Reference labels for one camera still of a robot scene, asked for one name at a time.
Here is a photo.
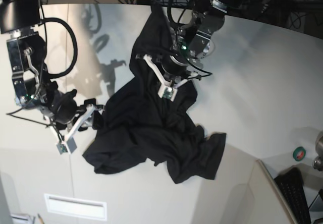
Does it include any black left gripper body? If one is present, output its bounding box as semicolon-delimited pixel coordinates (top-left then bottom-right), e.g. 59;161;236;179
160;54;189;79

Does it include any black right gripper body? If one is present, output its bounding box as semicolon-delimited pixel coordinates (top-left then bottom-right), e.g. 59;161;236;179
49;89;78;125

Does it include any black t-shirt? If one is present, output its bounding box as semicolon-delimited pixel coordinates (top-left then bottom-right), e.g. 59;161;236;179
83;6;226;184

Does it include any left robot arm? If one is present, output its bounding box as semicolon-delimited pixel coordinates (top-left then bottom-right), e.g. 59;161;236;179
162;0;243;79

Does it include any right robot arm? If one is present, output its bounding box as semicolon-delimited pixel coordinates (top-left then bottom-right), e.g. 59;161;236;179
1;0;94;131

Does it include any pencil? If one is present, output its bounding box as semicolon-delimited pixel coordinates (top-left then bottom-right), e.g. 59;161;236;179
37;213;45;224

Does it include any green tape roll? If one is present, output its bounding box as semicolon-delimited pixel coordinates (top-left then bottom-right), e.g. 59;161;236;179
292;146;306;161

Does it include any black keyboard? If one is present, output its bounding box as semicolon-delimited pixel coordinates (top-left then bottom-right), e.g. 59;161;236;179
274;167;311;224

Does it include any silver metal cylinder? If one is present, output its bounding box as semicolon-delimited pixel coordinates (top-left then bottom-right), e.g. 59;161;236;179
313;137;323;172

